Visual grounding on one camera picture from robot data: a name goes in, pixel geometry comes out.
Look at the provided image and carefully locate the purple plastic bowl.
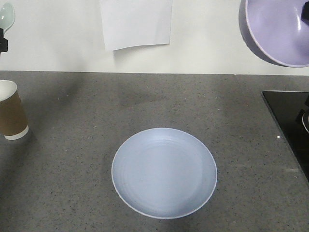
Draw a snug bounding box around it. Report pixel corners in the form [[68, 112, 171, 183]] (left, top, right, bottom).
[[239, 0, 309, 68]]

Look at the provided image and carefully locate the brown paper cup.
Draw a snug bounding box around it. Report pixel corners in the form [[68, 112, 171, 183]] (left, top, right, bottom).
[[0, 80, 29, 140]]

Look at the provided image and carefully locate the white paper sheet on wall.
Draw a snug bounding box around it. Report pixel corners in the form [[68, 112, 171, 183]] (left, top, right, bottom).
[[100, 0, 173, 51]]

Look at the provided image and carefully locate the light blue round plate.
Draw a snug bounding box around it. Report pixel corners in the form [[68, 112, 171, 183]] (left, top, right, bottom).
[[111, 128, 218, 219]]

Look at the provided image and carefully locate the black glass stove top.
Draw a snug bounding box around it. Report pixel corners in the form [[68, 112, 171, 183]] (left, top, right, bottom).
[[262, 90, 309, 182]]

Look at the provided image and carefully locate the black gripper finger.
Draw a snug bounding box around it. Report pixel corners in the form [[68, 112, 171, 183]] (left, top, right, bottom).
[[0, 28, 8, 53], [301, 2, 309, 21]]

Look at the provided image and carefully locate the pale green plastic spoon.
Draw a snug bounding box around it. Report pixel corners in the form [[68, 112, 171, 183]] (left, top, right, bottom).
[[0, 2, 15, 34]]

